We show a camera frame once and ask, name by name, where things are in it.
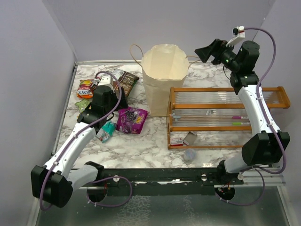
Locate red white small box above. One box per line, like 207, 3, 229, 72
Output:
170, 138, 183, 146

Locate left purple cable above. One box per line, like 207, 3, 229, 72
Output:
39, 70, 134, 211

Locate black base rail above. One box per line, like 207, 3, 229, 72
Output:
87, 166, 243, 202

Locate orange snack packet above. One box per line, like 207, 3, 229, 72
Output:
77, 79, 96, 99

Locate aluminium frame rail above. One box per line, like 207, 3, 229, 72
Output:
67, 165, 284, 189

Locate teal foil snack packet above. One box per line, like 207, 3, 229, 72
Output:
96, 121, 116, 143

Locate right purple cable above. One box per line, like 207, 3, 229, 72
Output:
220, 27, 287, 206

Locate light green snack packet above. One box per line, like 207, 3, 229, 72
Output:
75, 99, 91, 112

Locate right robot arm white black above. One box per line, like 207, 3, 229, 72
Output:
195, 39, 290, 184

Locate purple snack packet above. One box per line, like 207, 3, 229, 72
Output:
116, 107, 148, 134

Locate grey open small carton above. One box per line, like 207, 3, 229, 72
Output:
183, 131, 198, 146

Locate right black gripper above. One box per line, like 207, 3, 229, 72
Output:
195, 39, 241, 72

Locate purple cable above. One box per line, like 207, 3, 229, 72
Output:
39, 70, 134, 211
220, 27, 287, 206

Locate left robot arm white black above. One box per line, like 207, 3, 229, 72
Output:
31, 85, 128, 210

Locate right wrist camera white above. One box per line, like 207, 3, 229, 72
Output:
226, 26, 246, 47

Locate wooden tiered rack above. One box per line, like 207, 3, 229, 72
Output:
166, 87, 290, 149

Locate dark brown snack bag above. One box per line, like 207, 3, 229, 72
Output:
118, 71, 139, 97

